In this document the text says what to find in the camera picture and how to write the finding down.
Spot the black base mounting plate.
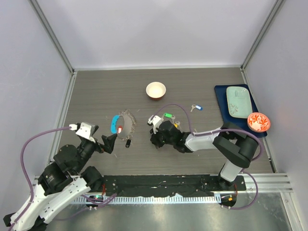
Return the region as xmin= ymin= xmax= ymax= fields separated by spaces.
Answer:
xmin=92 ymin=174 xmax=246 ymax=197

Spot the orange white patterned bowl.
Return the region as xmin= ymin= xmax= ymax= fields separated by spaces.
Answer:
xmin=247 ymin=112 xmax=271 ymax=133

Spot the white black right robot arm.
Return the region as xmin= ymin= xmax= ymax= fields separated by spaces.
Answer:
xmin=150 ymin=121 xmax=260 ymax=190

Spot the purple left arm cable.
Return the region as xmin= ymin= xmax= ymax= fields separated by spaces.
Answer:
xmin=7 ymin=126 xmax=118 ymax=231

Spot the green tag key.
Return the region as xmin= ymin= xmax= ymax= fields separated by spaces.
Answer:
xmin=164 ymin=113 xmax=175 ymax=120

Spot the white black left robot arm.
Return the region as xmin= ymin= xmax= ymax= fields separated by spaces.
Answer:
xmin=3 ymin=134 xmax=117 ymax=231

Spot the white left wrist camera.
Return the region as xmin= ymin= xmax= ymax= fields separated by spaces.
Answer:
xmin=76 ymin=122 xmax=99 ymax=143

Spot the red bowl white inside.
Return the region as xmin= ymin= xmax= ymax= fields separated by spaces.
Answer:
xmin=145 ymin=82 xmax=167 ymax=101

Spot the aluminium frame rail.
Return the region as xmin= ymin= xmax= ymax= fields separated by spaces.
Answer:
xmin=27 ymin=0 xmax=77 ymax=77

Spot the black tag key on organizer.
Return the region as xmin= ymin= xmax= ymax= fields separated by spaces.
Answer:
xmin=125 ymin=139 xmax=132 ymax=148

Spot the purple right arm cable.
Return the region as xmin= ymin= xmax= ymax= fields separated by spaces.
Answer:
xmin=154 ymin=103 xmax=265 ymax=210

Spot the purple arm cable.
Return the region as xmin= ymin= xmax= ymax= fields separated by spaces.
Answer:
xmin=154 ymin=103 xmax=265 ymax=210
xmin=7 ymin=126 xmax=118 ymax=231

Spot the blue tag key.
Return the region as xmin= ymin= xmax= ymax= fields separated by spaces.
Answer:
xmin=190 ymin=104 xmax=203 ymax=112

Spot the perforated cable duct strip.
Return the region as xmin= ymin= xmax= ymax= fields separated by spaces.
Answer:
xmin=72 ymin=193 xmax=222 ymax=205

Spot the pale green rectangular plate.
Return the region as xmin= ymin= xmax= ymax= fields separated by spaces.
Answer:
xmin=226 ymin=86 xmax=253 ymax=119

